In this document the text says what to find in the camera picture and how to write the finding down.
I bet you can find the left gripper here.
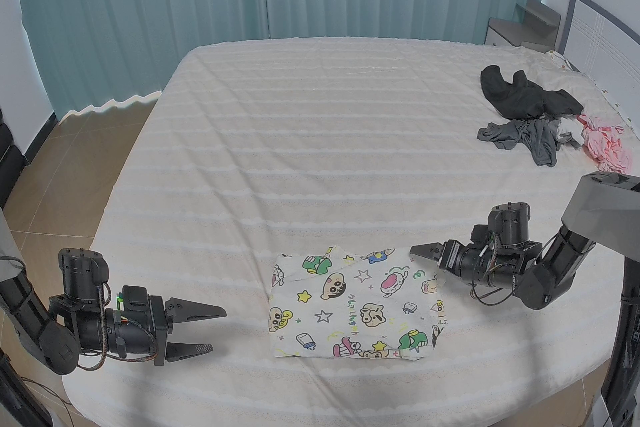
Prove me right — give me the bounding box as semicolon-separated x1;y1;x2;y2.
80;296;227;367

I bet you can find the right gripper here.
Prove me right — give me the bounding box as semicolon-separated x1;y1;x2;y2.
410;238;522;290

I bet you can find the white printed garment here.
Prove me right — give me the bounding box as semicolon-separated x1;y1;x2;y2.
267;245;447;362

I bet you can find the bed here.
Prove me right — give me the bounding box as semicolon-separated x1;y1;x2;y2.
61;0;640;427

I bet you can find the grey garment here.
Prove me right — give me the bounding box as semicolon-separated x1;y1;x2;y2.
476;117;561;168

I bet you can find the black garment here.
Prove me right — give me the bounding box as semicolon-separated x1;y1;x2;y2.
480;65;585;120

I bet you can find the pink garment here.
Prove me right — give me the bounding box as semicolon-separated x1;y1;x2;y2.
577;114;633;174

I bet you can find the grey bedside table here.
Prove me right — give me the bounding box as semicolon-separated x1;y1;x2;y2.
486;0;561;49

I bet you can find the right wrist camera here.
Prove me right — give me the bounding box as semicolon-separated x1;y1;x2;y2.
469;223;495;248

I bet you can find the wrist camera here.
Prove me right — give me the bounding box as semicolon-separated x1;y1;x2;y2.
121;285;152;312
469;223;495;248

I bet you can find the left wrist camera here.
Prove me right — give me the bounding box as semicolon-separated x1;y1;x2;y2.
121;285;152;312

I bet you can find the black cable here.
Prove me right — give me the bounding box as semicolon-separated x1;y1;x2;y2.
469;279;521;307

